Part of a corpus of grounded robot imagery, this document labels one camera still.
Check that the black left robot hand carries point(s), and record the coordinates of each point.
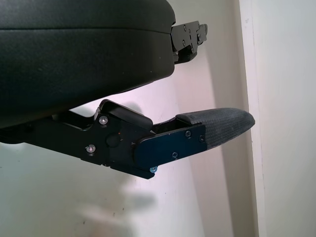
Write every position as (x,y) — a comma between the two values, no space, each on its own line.
(74,61)

